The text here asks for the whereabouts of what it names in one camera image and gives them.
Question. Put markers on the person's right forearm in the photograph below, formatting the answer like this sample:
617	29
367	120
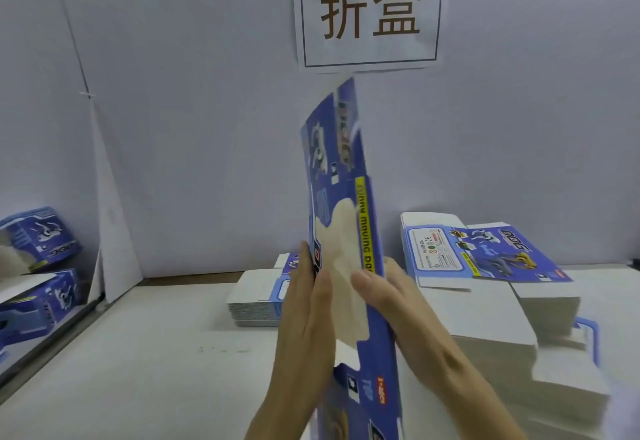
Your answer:
480	410

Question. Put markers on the pile of blue boxes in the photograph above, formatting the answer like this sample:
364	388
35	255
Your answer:
40	240

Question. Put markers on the white paper wall sign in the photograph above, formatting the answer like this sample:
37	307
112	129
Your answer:
370	49

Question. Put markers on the blue dog-print cardboard box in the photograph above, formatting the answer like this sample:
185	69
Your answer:
345	265

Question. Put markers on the stack of boxes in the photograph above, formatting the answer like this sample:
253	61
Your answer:
255	295
520	325

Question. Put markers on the person's left hand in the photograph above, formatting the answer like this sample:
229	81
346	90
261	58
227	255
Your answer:
305	340

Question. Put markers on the person's right hand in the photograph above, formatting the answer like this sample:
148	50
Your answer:
420	330

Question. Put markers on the person's left forearm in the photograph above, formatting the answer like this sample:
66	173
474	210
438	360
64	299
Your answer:
280	425

